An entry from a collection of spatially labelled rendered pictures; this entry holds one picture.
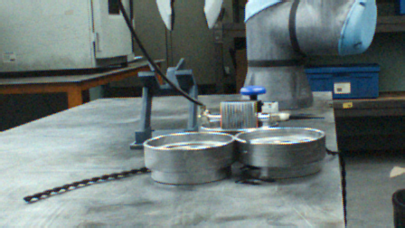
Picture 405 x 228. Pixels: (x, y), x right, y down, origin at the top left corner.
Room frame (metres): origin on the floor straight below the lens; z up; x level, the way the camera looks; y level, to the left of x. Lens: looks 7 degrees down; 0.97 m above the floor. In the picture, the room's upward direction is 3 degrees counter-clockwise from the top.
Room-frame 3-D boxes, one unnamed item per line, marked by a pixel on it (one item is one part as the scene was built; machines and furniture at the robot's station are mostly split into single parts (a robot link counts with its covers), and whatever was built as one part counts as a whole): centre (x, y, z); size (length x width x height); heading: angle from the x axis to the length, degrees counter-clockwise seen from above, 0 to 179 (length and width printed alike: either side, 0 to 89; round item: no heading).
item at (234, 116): (0.79, -0.01, 0.85); 0.05 x 0.02 x 0.04; 69
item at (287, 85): (1.29, -0.10, 0.85); 0.15 x 0.15 x 0.10
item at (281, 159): (0.71, -0.06, 0.82); 0.10 x 0.10 x 0.04
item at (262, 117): (0.79, -0.04, 0.85); 0.17 x 0.02 x 0.04; 69
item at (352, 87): (4.34, -0.81, 0.56); 0.52 x 0.38 x 0.22; 78
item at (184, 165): (0.70, 0.05, 0.82); 0.10 x 0.10 x 0.04
